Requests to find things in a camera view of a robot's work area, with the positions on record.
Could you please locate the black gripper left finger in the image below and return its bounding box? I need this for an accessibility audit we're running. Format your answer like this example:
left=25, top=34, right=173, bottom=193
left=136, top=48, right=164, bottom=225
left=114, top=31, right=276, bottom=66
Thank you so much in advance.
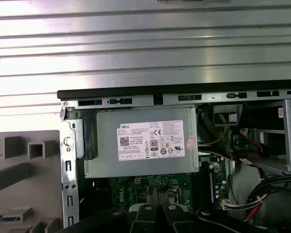
left=63, top=203, right=160, bottom=233

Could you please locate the metal drive cage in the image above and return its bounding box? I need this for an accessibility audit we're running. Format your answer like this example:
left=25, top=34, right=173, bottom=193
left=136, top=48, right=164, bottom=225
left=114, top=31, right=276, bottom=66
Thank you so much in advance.
left=280, top=98, right=291, bottom=176

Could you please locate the grey parts rack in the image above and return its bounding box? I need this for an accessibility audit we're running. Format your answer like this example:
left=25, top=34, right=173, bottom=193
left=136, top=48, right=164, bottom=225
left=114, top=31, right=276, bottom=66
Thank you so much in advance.
left=0, top=130, right=64, bottom=233

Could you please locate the yellow wire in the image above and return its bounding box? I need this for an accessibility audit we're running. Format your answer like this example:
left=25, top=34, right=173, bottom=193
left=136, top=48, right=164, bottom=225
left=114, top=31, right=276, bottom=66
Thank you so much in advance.
left=198, top=114, right=230, bottom=148

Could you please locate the grey power supply unit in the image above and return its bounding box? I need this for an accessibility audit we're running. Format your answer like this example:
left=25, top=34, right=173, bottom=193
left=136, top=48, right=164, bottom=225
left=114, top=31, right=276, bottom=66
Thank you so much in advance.
left=83, top=106, right=200, bottom=180

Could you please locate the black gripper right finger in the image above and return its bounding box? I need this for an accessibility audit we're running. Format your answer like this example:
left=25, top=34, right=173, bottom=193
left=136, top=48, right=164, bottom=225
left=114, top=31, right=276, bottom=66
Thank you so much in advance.
left=160, top=203, right=270, bottom=233

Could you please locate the black cable bundle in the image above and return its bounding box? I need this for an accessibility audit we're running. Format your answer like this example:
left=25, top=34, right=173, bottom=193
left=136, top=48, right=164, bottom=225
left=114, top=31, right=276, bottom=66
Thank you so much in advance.
left=242, top=173, right=291, bottom=219

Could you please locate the black PC case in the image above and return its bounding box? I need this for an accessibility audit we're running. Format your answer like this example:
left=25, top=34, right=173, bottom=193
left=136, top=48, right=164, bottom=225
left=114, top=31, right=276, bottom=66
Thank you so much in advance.
left=57, top=85, right=291, bottom=233

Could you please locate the green motherboard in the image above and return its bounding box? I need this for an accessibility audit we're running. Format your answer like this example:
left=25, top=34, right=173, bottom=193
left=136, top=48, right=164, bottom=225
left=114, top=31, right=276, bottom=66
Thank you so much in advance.
left=86, top=155, right=230, bottom=219

